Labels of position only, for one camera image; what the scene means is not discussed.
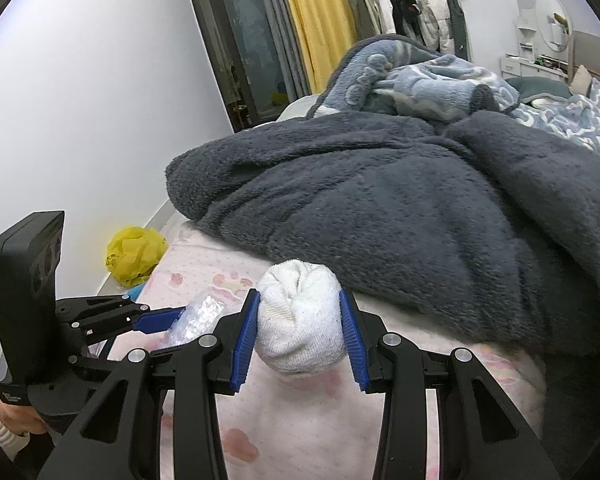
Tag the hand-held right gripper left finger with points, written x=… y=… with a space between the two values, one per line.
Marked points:
x=245 y=342

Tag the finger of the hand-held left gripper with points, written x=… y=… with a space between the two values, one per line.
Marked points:
x=157 y=321
x=97 y=360

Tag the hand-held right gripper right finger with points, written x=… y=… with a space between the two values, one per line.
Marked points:
x=354 y=347

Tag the clear plastic wrapper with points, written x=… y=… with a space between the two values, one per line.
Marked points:
x=200 y=317

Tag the white sock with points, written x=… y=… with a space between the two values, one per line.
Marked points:
x=300 y=315

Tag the person's left hand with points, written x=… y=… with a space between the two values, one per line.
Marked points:
x=25 y=417

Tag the yellow plastic bag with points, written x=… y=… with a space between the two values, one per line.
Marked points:
x=135 y=255

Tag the pink printed bed sheet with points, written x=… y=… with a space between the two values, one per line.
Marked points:
x=290 y=425

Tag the dark grey fleece blanket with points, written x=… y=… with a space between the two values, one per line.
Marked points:
x=405 y=210

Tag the blue patterned fleece blanket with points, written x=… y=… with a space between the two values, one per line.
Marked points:
x=430 y=85

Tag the dark glass window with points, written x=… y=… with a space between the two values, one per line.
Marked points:
x=245 y=35

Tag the grey curtain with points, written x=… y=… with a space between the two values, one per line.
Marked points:
x=285 y=30

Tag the grey pillow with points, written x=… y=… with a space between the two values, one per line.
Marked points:
x=535 y=89

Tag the yellow curtain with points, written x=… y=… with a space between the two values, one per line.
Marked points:
x=317 y=20

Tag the white dresser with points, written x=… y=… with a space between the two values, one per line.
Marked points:
x=522 y=62

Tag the hanging clothes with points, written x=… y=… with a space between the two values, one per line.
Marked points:
x=415 y=5

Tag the round mirror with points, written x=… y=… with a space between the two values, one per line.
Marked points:
x=547 y=15

